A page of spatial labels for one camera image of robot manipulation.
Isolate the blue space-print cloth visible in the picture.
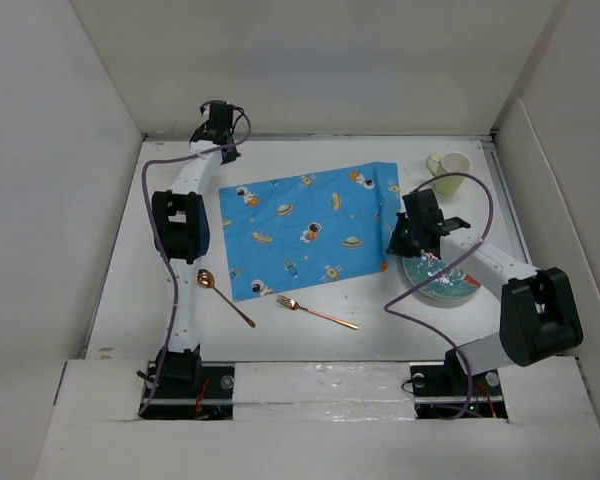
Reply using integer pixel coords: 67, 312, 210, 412
219, 162, 400, 301

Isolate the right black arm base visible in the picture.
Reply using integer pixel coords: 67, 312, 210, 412
401, 352, 508, 420

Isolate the red and teal plate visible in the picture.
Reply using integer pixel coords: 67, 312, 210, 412
402, 252, 481, 301

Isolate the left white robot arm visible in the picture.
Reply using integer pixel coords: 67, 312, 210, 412
141, 100, 244, 397

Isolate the pale yellow mug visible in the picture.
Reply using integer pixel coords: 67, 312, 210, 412
425, 152, 471, 196

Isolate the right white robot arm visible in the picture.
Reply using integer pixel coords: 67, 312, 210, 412
387, 189, 584, 394

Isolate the copper spoon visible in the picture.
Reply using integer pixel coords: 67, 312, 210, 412
196, 269, 256, 328

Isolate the copper fork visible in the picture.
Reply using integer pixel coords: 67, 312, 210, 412
276, 295, 359, 331

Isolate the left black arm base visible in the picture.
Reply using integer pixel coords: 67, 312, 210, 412
136, 363, 235, 421

